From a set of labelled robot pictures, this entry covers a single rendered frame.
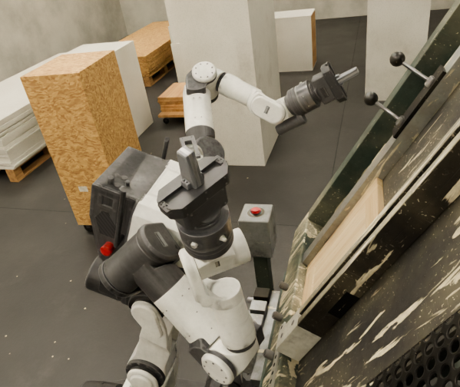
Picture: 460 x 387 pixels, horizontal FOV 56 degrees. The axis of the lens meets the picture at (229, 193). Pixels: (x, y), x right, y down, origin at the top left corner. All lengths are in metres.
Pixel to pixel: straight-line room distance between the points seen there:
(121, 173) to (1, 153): 3.64
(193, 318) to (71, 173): 2.45
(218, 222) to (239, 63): 2.98
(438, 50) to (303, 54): 4.95
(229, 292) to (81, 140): 2.37
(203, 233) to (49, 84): 2.43
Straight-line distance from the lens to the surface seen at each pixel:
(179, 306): 0.94
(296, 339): 1.19
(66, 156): 3.22
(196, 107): 1.35
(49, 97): 3.06
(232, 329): 0.87
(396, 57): 1.22
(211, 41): 3.64
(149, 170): 1.15
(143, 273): 0.94
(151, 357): 1.58
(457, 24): 1.41
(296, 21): 6.21
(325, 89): 1.33
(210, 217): 0.67
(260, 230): 1.68
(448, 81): 1.19
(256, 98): 1.36
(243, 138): 3.86
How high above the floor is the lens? 1.90
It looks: 32 degrees down
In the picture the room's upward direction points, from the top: 9 degrees counter-clockwise
